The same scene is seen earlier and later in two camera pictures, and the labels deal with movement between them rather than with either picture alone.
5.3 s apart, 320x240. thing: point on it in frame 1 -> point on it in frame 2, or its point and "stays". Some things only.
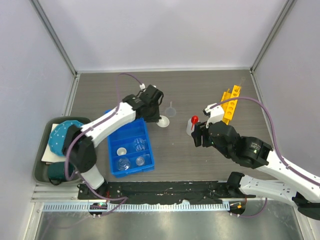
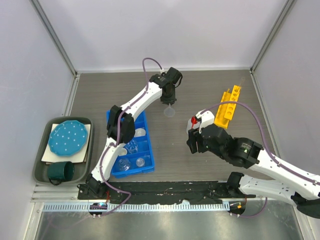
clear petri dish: x=123 y=164 stays
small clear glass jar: x=140 y=161 stays
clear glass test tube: x=243 y=79 stays
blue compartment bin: x=130 y=150 stays
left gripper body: x=153 y=114 -> x=170 y=98
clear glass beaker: x=139 y=144 -> x=132 y=146
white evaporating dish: x=164 y=122 -> x=139 y=132
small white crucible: x=121 y=151 stays
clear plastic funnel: x=170 y=111 stays
